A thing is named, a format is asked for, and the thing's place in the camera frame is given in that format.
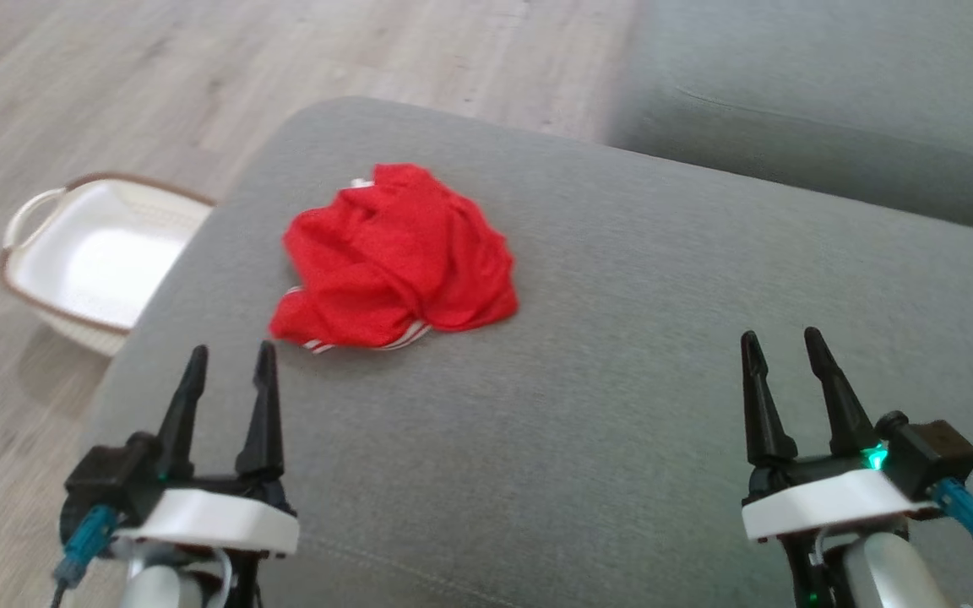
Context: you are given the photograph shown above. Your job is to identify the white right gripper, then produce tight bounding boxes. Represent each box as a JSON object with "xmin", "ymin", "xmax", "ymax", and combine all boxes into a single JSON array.
[{"xmin": 740, "ymin": 327, "xmax": 937, "ymax": 608}]

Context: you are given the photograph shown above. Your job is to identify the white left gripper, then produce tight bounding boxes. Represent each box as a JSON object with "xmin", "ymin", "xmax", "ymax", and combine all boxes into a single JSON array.
[{"xmin": 113, "ymin": 340, "xmax": 302, "ymax": 608}]

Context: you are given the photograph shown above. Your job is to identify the red basketball jersey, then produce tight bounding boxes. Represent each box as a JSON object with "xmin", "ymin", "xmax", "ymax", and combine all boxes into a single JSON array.
[{"xmin": 269, "ymin": 163, "xmax": 519, "ymax": 354}]

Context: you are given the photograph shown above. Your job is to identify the grey fabric sofa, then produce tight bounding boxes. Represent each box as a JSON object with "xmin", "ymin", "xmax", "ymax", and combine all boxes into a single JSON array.
[{"xmin": 85, "ymin": 0, "xmax": 973, "ymax": 608}]

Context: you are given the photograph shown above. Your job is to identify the white plastic laundry basket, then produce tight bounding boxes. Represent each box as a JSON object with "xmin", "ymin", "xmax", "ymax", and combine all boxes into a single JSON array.
[{"xmin": 0, "ymin": 171, "xmax": 217, "ymax": 357}]

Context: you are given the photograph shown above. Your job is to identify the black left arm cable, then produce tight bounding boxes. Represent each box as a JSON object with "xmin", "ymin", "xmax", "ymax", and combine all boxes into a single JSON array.
[{"xmin": 49, "ymin": 505, "xmax": 121, "ymax": 608}]

